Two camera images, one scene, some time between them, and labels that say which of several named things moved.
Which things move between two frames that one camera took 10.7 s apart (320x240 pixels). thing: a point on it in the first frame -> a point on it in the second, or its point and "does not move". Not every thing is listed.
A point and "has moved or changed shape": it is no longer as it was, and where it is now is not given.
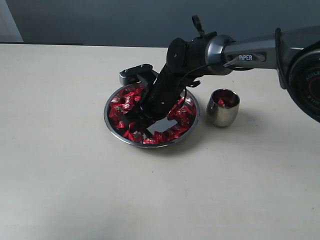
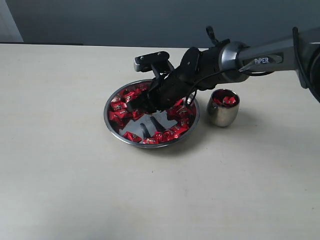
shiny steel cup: x=220 y=116 does not move
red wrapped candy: x=151 y=141 does not move
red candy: x=220 y=102 has moved or changed shape
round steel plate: x=120 y=118 does not move
